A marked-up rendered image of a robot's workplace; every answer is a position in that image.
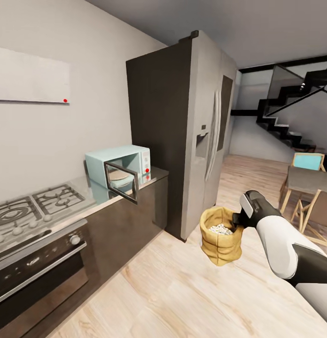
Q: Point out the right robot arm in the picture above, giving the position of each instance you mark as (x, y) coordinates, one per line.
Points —
(291, 256)

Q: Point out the breakfast table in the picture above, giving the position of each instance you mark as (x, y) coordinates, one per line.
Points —
(303, 180)

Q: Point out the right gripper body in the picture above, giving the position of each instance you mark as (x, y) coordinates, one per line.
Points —
(238, 219)

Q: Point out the burner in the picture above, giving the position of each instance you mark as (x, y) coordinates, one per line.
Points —
(27, 213)

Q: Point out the popcorn bag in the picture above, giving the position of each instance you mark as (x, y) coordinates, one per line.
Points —
(221, 248)

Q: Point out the microwave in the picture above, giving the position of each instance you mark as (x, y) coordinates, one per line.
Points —
(118, 169)

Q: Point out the fridge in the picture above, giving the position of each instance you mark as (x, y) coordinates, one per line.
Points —
(180, 100)

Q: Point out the range hood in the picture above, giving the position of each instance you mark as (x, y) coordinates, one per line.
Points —
(25, 77)

